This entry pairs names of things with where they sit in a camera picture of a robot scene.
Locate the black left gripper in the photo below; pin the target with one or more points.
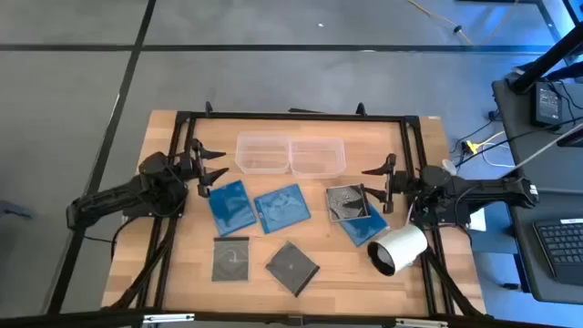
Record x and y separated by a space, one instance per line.
193 167

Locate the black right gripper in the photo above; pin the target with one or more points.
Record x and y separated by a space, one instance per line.
391 182

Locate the clear jewel case black tray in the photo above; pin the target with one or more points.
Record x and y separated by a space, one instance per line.
231 259
348 202
291 269

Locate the blue jewel case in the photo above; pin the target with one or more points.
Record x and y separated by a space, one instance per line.
282 209
364 230
232 208

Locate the clear plastic bin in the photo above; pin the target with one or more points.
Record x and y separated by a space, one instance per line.
319 159
262 155

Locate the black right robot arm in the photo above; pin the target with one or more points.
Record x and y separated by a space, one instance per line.
483 191

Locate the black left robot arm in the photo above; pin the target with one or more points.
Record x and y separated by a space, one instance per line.
114 196

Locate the white cylinder with dark opening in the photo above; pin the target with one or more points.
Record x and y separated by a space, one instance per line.
403 246

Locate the small white plastic piece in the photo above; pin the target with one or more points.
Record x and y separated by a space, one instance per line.
448 166

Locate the white paper sheet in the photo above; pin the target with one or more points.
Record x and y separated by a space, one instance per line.
477 221

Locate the dark grey side desk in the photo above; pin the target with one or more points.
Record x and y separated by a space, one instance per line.
514 109
524 255

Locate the black power adapter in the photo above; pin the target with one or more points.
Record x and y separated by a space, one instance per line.
546 105

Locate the black keyboard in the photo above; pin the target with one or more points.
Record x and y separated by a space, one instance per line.
562 248

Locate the grey furniture foot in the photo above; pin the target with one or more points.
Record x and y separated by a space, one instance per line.
13 210

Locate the black overhead rig beam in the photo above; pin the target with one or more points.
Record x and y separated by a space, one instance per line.
68 319

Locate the black diagonal pole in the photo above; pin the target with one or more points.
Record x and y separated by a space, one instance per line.
551 57

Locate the black frame clamp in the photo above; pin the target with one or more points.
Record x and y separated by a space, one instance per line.
361 109
208 109

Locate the black aluminium table frame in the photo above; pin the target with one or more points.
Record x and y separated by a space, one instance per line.
296 117

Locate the black flat bracket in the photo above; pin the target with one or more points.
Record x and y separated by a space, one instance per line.
303 110

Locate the silver metal bracket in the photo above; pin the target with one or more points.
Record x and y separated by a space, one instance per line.
168 318
421 323

